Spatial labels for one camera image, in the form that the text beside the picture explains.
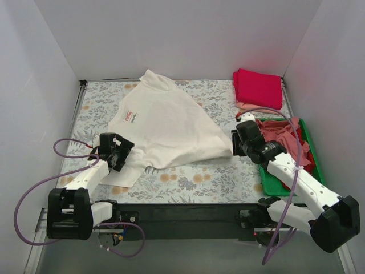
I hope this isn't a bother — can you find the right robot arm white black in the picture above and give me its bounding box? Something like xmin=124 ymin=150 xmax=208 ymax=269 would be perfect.
xmin=231 ymin=118 xmax=360 ymax=253

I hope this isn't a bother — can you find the crumpled red t-shirt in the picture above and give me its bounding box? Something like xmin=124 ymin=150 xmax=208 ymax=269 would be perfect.
xmin=278 ymin=127 xmax=315 ymax=174

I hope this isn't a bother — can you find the folded magenta t-shirt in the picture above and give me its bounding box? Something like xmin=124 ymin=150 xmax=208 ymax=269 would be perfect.
xmin=233 ymin=68 xmax=282 ymax=110

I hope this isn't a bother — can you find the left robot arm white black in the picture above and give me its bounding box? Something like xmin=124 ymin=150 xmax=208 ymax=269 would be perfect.
xmin=46 ymin=133 xmax=135 ymax=240

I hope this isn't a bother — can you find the green plastic tray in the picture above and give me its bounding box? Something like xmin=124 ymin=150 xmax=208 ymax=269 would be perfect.
xmin=259 ymin=118 xmax=326 ymax=196

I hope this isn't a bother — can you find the folded light pink t-shirt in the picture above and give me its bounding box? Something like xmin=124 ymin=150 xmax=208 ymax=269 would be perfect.
xmin=236 ymin=101 xmax=278 ymax=115

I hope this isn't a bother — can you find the white Coca-Cola t-shirt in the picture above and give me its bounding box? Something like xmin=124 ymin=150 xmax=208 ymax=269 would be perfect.
xmin=102 ymin=70 xmax=232 ymax=188

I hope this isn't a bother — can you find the crumpled pink t-shirt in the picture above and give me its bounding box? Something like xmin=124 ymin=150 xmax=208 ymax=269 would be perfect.
xmin=255 ymin=117 xmax=315 ymax=174

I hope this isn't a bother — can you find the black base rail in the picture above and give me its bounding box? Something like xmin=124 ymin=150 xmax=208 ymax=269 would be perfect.
xmin=88 ymin=201 xmax=289 ymax=242

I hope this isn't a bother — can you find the floral tablecloth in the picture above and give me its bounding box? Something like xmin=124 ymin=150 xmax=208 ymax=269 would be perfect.
xmin=62 ymin=80 xmax=264 ymax=203

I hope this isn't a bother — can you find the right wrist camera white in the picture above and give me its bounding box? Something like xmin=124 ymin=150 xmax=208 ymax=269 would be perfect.
xmin=235 ymin=112 xmax=256 ymax=123

